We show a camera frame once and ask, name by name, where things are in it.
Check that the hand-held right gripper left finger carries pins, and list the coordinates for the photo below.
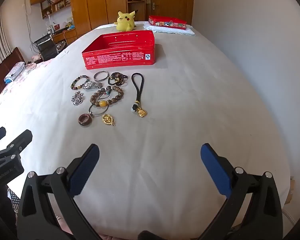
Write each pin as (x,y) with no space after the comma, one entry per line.
(85,170)

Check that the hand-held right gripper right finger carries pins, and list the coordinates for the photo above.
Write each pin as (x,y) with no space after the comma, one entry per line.
(215,170)

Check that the silver wristwatch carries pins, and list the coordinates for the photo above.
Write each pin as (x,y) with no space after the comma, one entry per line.
(91,85)

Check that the wide silver bangle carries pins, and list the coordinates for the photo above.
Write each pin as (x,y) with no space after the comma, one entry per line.
(101,76)

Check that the red tin box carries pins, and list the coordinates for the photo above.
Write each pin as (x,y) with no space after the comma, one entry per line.
(120,52)

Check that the floral blanket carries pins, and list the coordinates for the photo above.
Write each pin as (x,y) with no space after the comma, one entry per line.
(5,110)

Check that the brown bed headboard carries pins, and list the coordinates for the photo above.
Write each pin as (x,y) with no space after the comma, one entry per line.
(5,77)

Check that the thin silver bangle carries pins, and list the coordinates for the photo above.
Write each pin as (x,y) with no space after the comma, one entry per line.
(105,112)

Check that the folded patterned cloth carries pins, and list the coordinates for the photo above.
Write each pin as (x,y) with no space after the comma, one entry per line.
(15,71)

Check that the beige curtain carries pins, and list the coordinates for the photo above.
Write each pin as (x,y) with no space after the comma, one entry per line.
(0,42)

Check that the black office chair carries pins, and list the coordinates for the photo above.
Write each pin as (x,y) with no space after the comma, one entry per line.
(46,46)

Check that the wooden desk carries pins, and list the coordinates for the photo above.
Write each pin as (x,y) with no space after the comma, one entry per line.
(67,36)

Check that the yellow plush toy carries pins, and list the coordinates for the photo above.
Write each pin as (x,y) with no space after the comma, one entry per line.
(125,21)

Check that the red tin lid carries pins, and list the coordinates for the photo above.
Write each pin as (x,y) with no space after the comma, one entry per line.
(167,22)

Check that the wooden wardrobe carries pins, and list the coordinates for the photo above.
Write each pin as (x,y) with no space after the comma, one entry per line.
(100,2)

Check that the wooden wall bookshelf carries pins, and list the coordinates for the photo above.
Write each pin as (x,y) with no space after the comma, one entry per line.
(56,3)

